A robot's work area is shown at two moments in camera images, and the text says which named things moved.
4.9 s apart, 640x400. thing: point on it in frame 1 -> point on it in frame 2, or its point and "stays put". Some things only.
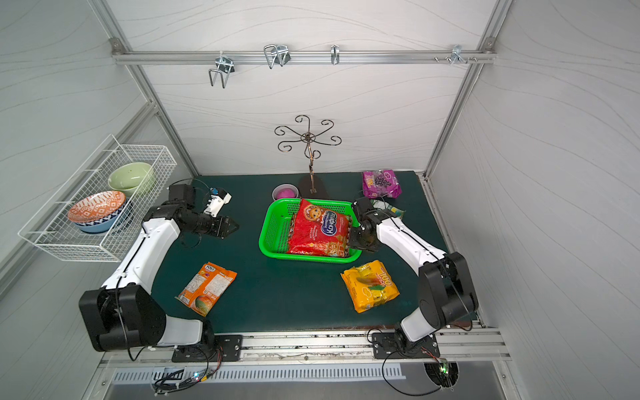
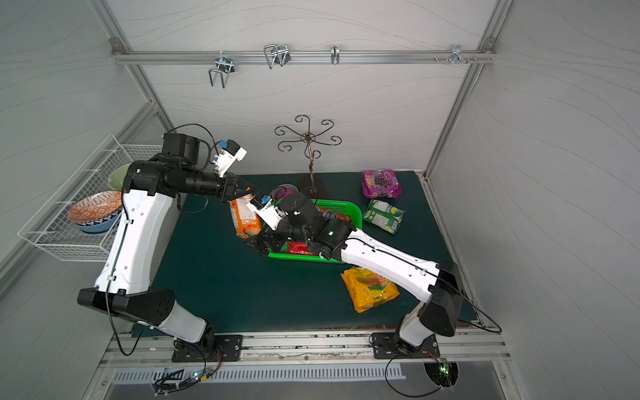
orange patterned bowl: x=97 y=207 stays put
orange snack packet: x=207 y=288 -> x=247 y=222
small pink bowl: x=285 y=191 stays put
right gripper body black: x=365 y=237 -> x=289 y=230
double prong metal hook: x=225 y=66 stays put
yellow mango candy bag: x=369 y=285 stays put
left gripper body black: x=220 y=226 -> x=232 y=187
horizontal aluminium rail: x=304 y=56 stays put
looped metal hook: x=277 y=54 stays put
